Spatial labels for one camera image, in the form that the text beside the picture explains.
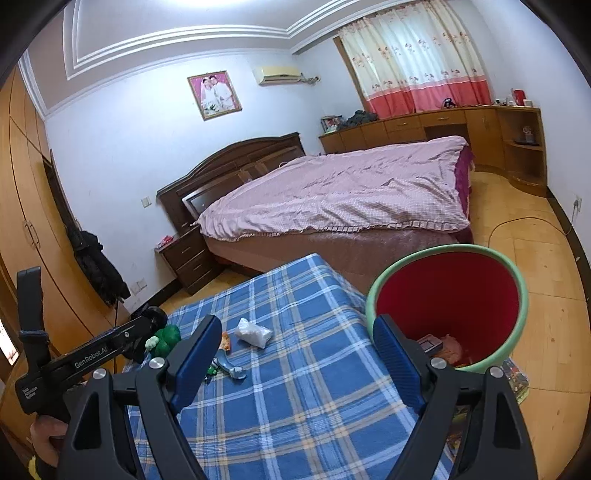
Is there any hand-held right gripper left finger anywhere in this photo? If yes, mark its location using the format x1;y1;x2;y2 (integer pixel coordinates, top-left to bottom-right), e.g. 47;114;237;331
55;315;223;480

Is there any white air conditioner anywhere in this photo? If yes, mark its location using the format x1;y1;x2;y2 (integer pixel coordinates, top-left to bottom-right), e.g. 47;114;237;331
252;64;320;87

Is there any framed wall photo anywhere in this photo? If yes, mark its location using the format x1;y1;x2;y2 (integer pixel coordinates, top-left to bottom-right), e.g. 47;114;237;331
187;70;243;121

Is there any black floor cable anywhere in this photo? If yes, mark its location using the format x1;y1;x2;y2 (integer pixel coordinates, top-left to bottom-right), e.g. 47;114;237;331
487;203;576;250

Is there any dark wooden nightstand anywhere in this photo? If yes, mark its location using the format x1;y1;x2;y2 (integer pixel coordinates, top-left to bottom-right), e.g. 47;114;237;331
154;224;222;296

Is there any black hanging jacket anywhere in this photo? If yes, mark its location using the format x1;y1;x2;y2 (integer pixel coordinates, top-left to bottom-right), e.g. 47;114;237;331
67;226;131;308

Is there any pink bedspread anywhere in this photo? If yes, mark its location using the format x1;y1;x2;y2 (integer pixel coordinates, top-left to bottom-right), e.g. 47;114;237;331
196;135;472;243

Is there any red bin with green rim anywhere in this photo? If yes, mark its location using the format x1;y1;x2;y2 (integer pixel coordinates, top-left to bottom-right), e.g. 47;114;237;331
366;244;528;374

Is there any white tissue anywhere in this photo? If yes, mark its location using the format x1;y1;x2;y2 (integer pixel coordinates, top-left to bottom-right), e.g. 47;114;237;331
235;318;271;348

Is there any cream and red curtain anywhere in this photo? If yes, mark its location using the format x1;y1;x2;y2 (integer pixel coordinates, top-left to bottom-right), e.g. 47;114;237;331
338;0;492;118

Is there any pink orange snack packet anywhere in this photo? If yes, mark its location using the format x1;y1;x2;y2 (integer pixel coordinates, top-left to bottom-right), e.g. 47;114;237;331
441;335;465;366

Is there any low wooden cabinet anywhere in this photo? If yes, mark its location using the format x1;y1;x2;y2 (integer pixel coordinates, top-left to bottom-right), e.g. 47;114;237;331
318;105;548;198

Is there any dark wooden bed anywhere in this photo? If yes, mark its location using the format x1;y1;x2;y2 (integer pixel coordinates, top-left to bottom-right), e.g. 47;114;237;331
156;131;476;296

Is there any orange wooden wardrobe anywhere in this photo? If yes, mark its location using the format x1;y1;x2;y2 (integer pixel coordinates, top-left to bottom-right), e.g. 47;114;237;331
0;65;134;457

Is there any colourful printed packet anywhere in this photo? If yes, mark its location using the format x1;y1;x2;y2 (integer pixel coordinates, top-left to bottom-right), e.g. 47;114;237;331
501;356;530;406

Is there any green clover-shaped toy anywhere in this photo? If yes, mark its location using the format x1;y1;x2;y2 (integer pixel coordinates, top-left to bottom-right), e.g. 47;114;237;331
147;324;182;358

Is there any person's left hand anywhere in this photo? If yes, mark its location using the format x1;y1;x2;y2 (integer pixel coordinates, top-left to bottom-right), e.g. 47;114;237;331
28;413;70;469

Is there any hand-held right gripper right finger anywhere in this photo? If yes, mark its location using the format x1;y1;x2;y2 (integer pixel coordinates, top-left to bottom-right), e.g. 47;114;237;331
372;314;539;480

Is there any blue plaid tablecloth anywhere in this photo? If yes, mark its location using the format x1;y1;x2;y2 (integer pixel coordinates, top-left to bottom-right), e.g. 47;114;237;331
122;253;455;480

